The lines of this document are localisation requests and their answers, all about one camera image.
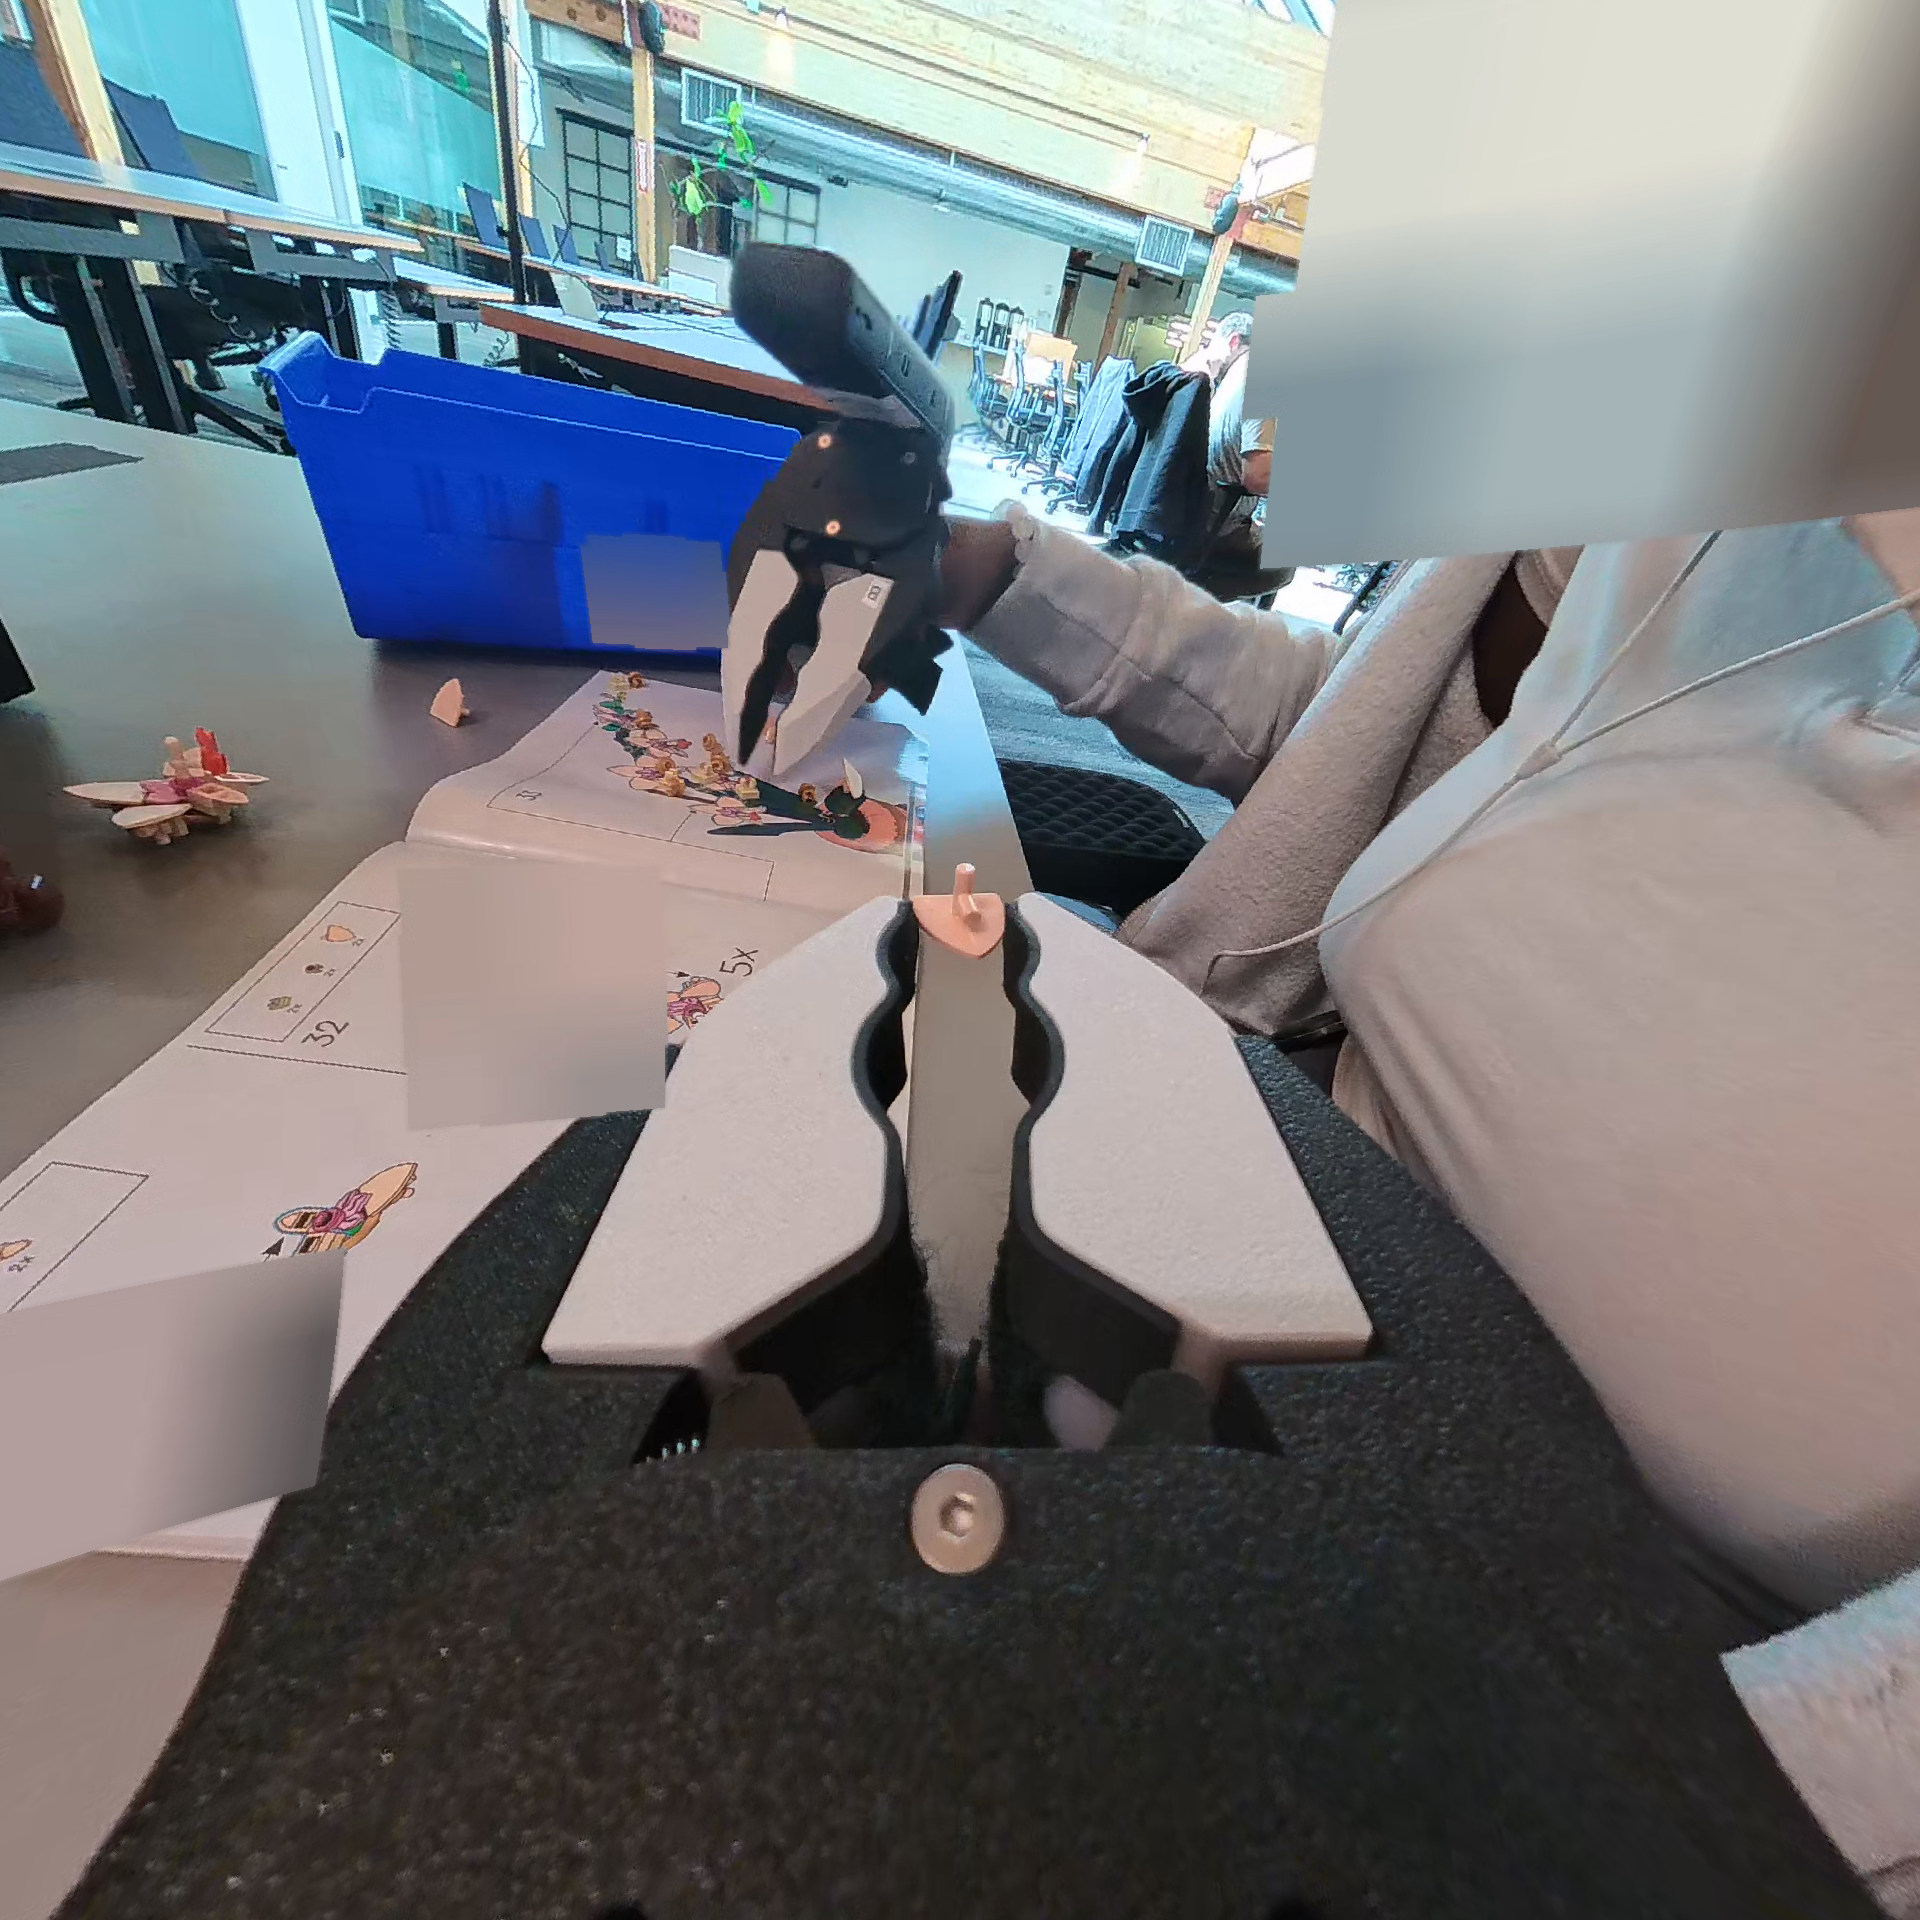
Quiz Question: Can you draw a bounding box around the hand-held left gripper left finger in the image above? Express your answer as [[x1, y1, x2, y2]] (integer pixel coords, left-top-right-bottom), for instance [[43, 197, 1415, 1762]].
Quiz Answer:
[[538, 900, 921, 1375]]

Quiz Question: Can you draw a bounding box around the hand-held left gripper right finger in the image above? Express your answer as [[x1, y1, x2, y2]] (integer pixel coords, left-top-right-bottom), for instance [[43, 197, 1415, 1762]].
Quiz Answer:
[[1001, 890, 1378, 1375]]

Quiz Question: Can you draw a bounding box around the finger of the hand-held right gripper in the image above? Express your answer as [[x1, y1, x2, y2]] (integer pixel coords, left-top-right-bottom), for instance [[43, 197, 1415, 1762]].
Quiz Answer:
[[774, 579, 903, 782], [719, 543, 822, 770]]

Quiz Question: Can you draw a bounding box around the person's right forearm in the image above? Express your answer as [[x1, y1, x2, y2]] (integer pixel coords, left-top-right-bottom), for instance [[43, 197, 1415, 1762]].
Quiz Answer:
[[959, 501, 1358, 802]]

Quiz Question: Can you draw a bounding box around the wooden edged office desk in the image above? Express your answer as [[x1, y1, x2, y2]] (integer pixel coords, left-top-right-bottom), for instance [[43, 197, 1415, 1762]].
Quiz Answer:
[[478, 292, 840, 412]]

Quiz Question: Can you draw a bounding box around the grey office desk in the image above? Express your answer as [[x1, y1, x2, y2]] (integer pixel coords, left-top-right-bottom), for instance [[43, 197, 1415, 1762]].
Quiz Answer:
[[0, 142, 420, 438]]

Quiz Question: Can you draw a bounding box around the person's right hand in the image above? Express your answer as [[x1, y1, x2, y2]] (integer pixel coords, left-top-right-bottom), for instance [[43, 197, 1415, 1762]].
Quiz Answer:
[[938, 510, 1039, 638]]

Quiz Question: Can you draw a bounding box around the black mesh office chair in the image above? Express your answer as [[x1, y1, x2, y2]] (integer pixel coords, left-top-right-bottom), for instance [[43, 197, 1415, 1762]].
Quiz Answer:
[[997, 759, 1209, 918]]

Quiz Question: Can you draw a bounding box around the black jacket on chair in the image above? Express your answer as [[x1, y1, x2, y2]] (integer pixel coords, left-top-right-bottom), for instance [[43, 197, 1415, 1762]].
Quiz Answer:
[[1079, 360, 1213, 543]]

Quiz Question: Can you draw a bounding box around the blue plastic bin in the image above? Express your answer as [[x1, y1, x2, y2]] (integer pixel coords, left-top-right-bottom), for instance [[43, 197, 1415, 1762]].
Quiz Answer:
[[256, 331, 802, 657]]

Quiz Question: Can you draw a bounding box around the green potted plant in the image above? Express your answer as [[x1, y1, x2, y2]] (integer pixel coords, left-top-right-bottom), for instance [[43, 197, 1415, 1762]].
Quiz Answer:
[[669, 97, 774, 225]]

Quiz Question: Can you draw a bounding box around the person's torso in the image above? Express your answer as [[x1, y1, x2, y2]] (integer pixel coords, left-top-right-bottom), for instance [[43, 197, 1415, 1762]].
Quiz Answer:
[[1118, 510, 1920, 1669]]

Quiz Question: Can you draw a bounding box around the toy brick instruction booklet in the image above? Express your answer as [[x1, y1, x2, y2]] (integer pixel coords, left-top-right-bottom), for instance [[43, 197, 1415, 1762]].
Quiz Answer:
[[0, 666, 933, 1593]]

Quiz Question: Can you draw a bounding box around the assembled toy brick flower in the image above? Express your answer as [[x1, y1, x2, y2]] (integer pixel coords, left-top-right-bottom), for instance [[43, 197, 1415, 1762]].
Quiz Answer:
[[63, 726, 272, 842]]

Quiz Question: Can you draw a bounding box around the black tripod with camera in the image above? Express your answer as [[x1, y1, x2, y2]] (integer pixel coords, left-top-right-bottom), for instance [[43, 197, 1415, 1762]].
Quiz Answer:
[[487, 0, 529, 378]]

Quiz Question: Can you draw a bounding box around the thin white cord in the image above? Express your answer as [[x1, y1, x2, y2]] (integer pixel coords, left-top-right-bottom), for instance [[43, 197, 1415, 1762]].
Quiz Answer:
[[1215, 524, 1920, 963]]

